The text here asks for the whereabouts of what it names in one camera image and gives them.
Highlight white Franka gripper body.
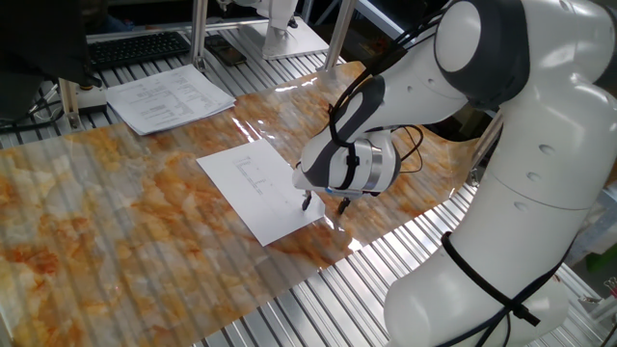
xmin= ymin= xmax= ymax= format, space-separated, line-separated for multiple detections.
xmin=291 ymin=164 xmax=329 ymax=196

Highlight white printed paper sheet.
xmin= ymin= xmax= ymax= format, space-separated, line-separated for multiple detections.
xmin=196 ymin=138 xmax=327 ymax=248

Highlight white second robot base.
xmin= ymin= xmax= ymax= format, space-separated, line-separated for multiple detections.
xmin=219 ymin=0 xmax=301 ymax=55

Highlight black smartphone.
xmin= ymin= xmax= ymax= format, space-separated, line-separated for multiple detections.
xmin=203 ymin=33 xmax=248 ymax=67

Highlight stack of printed papers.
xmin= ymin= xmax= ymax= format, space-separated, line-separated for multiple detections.
xmin=104 ymin=64 xmax=237 ymax=137

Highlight orange marble pattern sheet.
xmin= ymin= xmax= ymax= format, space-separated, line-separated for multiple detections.
xmin=0 ymin=60 xmax=478 ymax=347

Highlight black keyboard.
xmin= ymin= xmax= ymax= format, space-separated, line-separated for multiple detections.
xmin=88 ymin=31 xmax=192 ymax=72

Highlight white button box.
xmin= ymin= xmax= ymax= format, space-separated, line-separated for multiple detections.
xmin=74 ymin=84 xmax=108 ymax=116

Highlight silver camera with blue cap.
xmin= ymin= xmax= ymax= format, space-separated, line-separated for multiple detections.
xmin=323 ymin=184 xmax=383 ymax=200

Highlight black camera cable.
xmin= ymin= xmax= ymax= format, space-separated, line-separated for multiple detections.
xmin=389 ymin=123 xmax=425 ymax=175

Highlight grey metal base plate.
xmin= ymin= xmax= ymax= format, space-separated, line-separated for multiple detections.
xmin=237 ymin=16 xmax=332 ymax=62

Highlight aluminium frame post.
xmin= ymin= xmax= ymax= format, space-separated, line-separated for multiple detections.
xmin=322 ymin=0 xmax=359 ymax=71
xmin=189 ymin=0 xmax=209 ymax=72
xmin=466 ymin=113 xmax=505 ymax=187

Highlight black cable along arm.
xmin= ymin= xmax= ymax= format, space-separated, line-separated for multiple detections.
xmin=329 ymin=0 xmax=575 ymax=347

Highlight aluminium frame rail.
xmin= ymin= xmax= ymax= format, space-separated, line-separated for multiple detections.
xmin=85 ymin=16 xmax=271 ymax=44

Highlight short aluminium post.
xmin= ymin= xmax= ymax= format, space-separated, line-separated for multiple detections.
xmin=57 ymin=76 xmax=83 ymax=130

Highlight thin black cable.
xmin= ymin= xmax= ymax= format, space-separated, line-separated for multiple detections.
xmin=0 ymin=95 xmax=67 ymax=135

